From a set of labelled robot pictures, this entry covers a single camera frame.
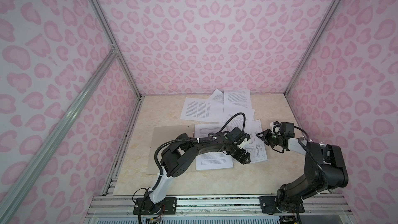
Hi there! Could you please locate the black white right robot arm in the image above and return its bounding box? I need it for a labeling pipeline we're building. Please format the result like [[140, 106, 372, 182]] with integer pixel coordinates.
[[256, 129, 349, 215]]

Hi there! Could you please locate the beige cardboard folder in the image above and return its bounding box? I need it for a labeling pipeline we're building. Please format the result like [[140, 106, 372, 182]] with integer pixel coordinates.
[[145, 124, 200, 175]]

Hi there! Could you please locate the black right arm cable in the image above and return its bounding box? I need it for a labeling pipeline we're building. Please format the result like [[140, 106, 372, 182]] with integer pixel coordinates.
[[293, 125, 330, 190]]

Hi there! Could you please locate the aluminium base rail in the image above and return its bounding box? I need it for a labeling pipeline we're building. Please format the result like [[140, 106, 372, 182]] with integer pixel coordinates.
[[84, 194, 356, 224]]

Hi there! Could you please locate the aluminium floor rail left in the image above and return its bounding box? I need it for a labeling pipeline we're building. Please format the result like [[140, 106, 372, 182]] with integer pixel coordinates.
[[100, 95, 145, 196]]

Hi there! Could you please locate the black left mount plate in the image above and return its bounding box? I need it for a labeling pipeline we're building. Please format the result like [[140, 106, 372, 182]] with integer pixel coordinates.
[[133, 197, 177, 215]]

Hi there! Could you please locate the aluminium frame post left corner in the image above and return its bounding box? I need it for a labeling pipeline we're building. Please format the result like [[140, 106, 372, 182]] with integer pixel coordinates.
[[88, 0, 141, 99]]

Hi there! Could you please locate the black mount plate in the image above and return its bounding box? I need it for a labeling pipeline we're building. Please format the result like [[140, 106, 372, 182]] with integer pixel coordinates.
[[259, 196, 305, 215], [133, 197, 177, 215]]

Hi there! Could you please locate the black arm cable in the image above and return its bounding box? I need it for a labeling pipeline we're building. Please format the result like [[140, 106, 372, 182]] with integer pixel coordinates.
[[293, 125, 330, 190], [217, 112, 246, 134]]

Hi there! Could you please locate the aluminium diagonal brace left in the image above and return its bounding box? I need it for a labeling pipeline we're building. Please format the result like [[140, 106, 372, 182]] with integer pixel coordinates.
[[1, 50, 118, 224]]

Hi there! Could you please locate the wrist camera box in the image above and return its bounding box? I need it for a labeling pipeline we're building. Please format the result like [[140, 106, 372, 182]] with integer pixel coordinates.
[[226, 127, 251, 148], [270, 121, 295, 138]]

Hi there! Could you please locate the black right mount plate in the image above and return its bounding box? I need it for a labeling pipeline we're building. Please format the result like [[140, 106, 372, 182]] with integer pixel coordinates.
[[259, 196, 305, 215]]

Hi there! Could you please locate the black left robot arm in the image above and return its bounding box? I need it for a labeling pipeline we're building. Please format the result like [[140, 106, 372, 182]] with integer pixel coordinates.
[[146, 128, 251, 204]]

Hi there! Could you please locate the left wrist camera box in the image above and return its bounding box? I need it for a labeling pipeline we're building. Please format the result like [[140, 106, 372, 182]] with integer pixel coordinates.
[[226, 127, 251, 148]]

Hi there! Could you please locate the aluminium frame post right corner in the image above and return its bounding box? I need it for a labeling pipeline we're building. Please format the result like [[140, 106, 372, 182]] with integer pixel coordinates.
[[284, 0, 344, 98]]

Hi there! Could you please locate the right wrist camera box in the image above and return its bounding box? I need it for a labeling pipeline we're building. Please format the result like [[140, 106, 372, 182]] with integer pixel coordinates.
[[270, 121, 295, 138]]

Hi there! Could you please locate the white technical drawing sheet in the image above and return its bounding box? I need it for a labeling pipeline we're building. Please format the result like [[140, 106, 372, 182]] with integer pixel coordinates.
[[244, 120, 267, 164]]

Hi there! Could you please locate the aluminium frame post corner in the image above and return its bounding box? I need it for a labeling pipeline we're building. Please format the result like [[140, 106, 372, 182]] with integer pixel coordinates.
[[284, 0, 344, 98], [88, 0, 141, 99]]

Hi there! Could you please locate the white text sheet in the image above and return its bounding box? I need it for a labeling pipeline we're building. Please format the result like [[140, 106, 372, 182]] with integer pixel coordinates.
[[208, 89, 224, 103], [180, 97, 223, 123], [194, 123, 233, 171]]

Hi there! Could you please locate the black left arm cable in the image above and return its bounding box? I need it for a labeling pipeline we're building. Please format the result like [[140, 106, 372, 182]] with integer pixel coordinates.
[[217, 112, 246, 134]]

